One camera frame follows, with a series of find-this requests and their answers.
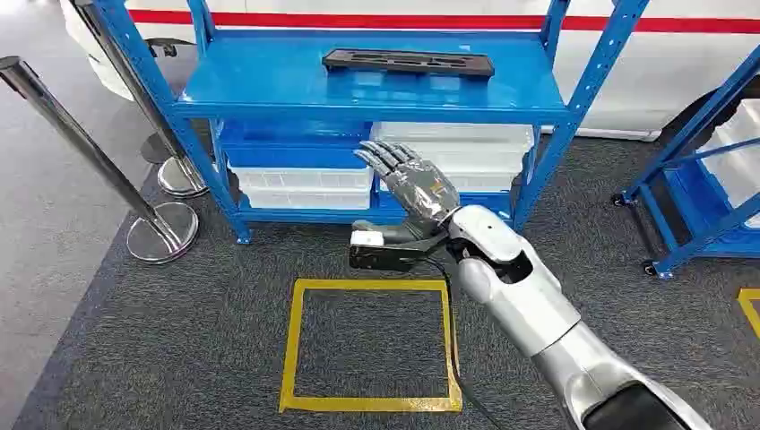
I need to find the black plastic tray part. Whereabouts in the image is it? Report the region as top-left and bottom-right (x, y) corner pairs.
(322, 48), (496, 79)

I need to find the blue plastic bin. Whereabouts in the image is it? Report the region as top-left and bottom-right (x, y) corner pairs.
(218, 120), (374, 170)

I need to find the blue metal shelf rack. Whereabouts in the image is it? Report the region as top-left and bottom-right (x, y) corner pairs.
(611, 44), (760, 280)
(89, 0), (652, 245)

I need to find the yellow tape square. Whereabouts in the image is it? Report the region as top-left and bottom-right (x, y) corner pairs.
(279, 279), (463, 414)

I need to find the clear plastic bin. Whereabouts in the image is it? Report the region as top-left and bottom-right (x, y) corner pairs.
(228, 166), (376, 211)
(700, 98), (760, 229)
(370, 121), (536, 194)

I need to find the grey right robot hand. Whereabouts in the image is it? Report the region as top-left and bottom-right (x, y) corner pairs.
(352, 140), (462, 245)

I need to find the white vehicle with red stripe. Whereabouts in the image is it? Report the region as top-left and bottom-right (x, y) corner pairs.
(59, 0), (760, 142)

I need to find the chrome stanchion post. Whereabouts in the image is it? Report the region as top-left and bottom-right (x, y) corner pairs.
(0, 56), (200, 265)
(68, 0), (209, 200)

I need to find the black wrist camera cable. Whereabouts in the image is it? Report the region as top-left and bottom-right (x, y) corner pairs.
(424, 254), (509, 430)

